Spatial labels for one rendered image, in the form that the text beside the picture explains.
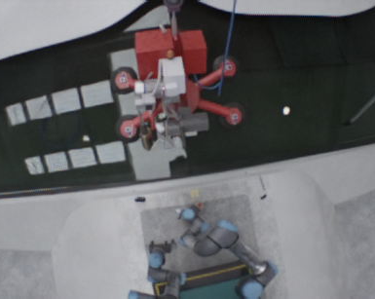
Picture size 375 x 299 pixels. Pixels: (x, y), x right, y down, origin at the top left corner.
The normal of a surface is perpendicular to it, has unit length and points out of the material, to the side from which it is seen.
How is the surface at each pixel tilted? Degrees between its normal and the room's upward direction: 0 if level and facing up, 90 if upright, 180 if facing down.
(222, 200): 0
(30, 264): 0
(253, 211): 0
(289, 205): 12
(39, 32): 20
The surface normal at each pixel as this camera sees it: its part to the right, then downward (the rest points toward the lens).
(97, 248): -0.26, -0.29
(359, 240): 0.03, -0.34
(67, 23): 0.05, 0.01
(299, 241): 0.26, -0.37
